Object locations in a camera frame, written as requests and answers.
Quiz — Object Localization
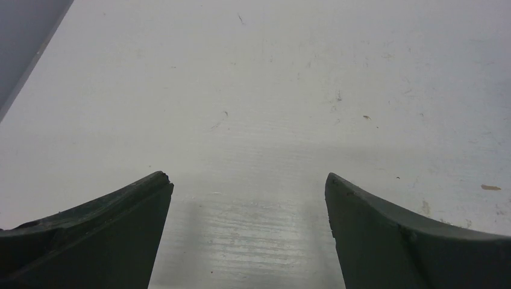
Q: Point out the grey enclosure side panel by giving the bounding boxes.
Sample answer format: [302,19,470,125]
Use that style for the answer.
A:
[1,1,73,119]

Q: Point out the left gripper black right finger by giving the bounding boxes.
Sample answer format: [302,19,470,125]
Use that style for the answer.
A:
[325,173,510,288]

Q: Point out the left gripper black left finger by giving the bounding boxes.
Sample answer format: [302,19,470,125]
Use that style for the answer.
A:
[1,171,174,288]

